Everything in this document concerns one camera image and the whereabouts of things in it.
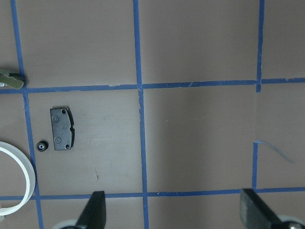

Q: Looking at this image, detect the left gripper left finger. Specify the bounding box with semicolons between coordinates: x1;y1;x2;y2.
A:
75;191;106;229

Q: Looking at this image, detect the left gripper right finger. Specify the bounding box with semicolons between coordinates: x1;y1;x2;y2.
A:
239;188;286;229

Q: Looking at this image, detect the black brake pad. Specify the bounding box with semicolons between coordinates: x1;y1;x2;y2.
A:
50;107;75;151

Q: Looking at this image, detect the brown paper mat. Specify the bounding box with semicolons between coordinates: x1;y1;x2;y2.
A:
0;0;305;229

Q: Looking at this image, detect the green curved brake shoe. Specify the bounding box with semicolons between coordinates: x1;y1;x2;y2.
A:
0;70;25;90

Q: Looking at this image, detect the white curved plastic bracket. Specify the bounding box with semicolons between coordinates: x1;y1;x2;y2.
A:
0;142;36;219

